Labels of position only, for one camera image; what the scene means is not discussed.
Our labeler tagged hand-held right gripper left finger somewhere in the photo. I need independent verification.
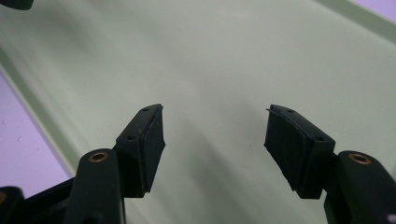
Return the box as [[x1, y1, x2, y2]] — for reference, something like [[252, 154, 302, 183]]
[[113, 104, 166, 199]]

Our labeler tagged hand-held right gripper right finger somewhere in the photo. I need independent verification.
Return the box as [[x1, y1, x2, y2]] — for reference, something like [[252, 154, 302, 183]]
[[263, 104, 337, 200]]

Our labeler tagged pale green tray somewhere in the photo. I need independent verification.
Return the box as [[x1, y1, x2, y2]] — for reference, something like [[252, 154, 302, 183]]
[[0, 0, 396, 224]]

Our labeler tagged dark object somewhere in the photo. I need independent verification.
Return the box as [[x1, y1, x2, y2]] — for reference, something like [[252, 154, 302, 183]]
[[0, 0, 35, 11]]

